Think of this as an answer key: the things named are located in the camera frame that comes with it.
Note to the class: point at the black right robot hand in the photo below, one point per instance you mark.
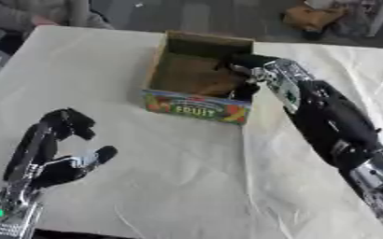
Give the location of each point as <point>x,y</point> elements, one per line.
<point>242,67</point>

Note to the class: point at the brown bag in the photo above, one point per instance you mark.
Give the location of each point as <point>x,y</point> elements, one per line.
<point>312,17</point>

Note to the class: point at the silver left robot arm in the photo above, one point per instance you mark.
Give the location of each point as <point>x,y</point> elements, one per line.
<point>12,211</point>

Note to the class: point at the person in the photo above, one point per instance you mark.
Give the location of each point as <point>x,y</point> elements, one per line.
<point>31,14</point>

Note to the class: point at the printed cardboard box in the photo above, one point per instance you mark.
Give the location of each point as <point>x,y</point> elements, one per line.
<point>197,77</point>

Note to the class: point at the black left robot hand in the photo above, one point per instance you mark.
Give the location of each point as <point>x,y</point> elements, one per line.
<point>53,169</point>

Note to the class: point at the silver and black right robot arm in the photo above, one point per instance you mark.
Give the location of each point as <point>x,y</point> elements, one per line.
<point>331,124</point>

